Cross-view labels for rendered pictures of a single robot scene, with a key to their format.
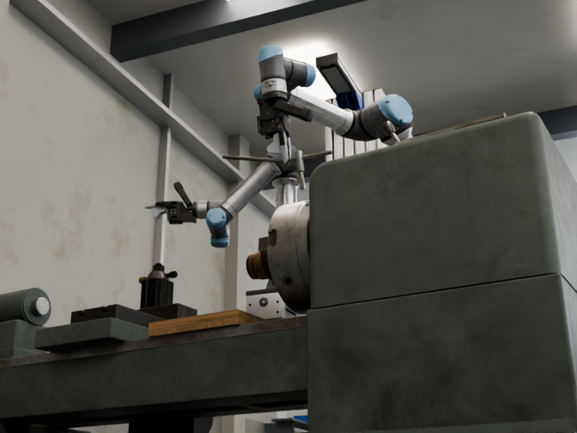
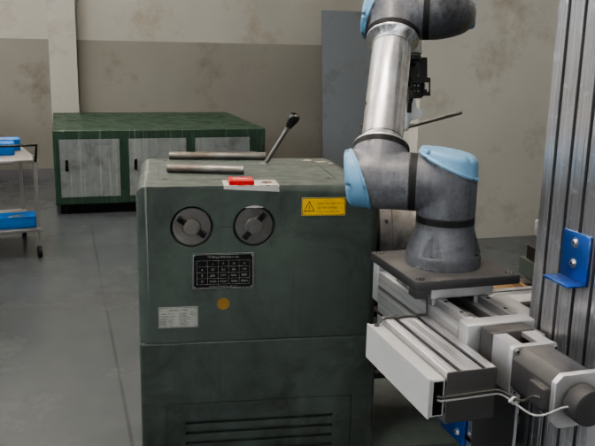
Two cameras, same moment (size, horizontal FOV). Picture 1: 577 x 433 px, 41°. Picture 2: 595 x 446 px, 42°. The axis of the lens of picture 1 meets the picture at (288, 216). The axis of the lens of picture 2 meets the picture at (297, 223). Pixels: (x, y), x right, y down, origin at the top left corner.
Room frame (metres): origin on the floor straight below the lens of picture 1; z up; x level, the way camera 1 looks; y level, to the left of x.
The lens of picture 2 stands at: (3.54, -1.63, 1.58)
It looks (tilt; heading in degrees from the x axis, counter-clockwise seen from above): 13 degrees down; 140
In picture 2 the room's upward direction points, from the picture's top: 1 degrees clockwise
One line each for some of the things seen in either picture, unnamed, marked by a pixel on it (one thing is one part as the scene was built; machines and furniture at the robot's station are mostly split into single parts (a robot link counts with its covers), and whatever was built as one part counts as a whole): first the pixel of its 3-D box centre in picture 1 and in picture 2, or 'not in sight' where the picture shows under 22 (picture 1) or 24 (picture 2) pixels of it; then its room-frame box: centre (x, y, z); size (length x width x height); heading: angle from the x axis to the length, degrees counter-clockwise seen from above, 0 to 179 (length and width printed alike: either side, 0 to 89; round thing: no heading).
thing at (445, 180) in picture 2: not in sight; (444, 180); (2.57, -0.45, 1.33); 0.13 x 0.12 x 0.14; 40
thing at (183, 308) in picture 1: (161, 317); not in sight; (2.42, 0.41, 1.00); 0.20 x 0.10 x 0.05; 60
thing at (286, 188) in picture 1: (286, 214); not in sight; (2.90, 0.01, 1.54); 0.15 x 0.12 x 0.55; 179
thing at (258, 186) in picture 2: not in sight; (250, 194); (2.04, -0.54, 1.23); 0.13 x 0.08 x 0.06; 60
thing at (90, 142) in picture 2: not in sight; (151, 157); (-3.73, 2.36, 0.40); 2.00 x 1.90 x 0.79; 68
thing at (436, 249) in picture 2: not in sight; (444, 238); (2.57, -0.45, 1.21); 0.15 x 0.15 x 0.10
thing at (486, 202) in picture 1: (452, 240); (251, 240); (1.88, -0.42, 1.06); 0.59 x 0.48 x 0.39; 60
